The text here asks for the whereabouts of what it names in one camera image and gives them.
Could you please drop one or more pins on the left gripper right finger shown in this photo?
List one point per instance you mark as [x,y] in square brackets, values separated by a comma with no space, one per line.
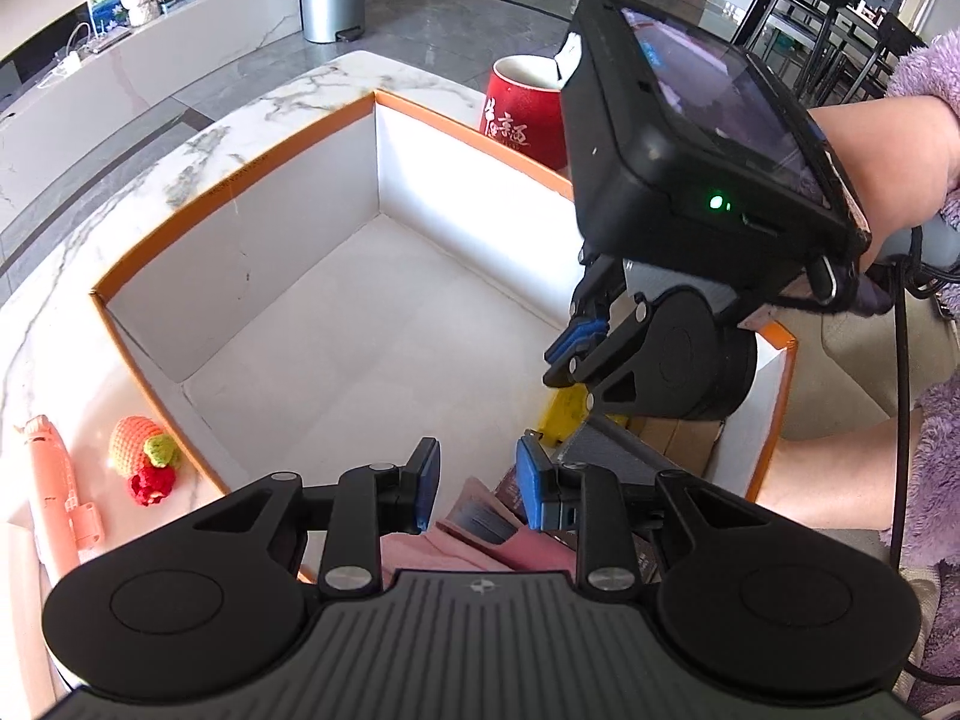
[584,499]

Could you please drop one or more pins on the pink towel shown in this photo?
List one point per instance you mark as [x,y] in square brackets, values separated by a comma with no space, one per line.
[479,534]

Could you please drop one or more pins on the orange rimmed white box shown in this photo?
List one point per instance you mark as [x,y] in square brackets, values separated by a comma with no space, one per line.
[384,275]

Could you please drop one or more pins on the dark grey box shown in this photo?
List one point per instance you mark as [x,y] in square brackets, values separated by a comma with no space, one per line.
[603,443]

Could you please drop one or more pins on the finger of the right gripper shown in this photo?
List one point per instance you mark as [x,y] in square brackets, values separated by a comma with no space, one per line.
[600,286]
[592,347]

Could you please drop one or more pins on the black camera box with screen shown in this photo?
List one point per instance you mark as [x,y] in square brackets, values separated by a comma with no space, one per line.
[686,153]

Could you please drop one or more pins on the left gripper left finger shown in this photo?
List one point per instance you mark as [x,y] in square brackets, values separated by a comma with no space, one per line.
[368,503]

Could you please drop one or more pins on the orange knitted ball toy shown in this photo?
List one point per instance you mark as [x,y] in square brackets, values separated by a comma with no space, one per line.
[146,457]

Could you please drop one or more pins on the yellow tape measure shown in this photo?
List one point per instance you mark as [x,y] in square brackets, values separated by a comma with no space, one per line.
[565,412]

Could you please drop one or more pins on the person's right hand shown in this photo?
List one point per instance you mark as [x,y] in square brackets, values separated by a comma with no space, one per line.
[901,155]

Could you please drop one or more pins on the black dining chair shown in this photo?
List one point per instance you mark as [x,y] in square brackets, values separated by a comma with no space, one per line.
[839,53]

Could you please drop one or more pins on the red mug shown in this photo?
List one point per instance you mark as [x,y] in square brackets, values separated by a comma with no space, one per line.
[523,109]

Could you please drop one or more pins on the person's right forearm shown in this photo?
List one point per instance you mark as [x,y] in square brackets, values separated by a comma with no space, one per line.
[933,71]

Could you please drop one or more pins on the small brown cardboard box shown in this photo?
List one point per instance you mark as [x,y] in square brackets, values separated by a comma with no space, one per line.
[688,444]

